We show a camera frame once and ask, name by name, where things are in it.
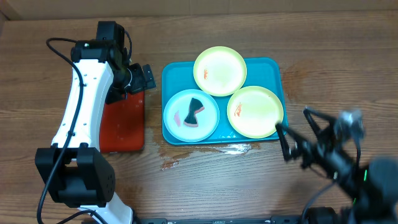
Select yellow-green plate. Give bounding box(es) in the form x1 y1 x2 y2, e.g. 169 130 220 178
226 86 284 139
193 46 248 96

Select red tray with black rim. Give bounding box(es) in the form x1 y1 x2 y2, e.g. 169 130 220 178
99 92 145 153

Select light blue plate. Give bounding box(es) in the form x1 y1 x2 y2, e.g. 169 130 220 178
163 89 220 143

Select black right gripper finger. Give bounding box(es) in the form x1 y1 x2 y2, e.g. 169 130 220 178
303 106 338 134
275 123 299 161

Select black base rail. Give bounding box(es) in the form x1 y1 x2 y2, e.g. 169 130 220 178
132 215 302 224

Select teal plastic tray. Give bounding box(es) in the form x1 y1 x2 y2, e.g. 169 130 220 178
162 57 285 144

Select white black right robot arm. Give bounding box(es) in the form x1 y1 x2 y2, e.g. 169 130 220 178
275 108 397 223

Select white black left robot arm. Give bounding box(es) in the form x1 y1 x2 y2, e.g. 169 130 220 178
35 37 155 223

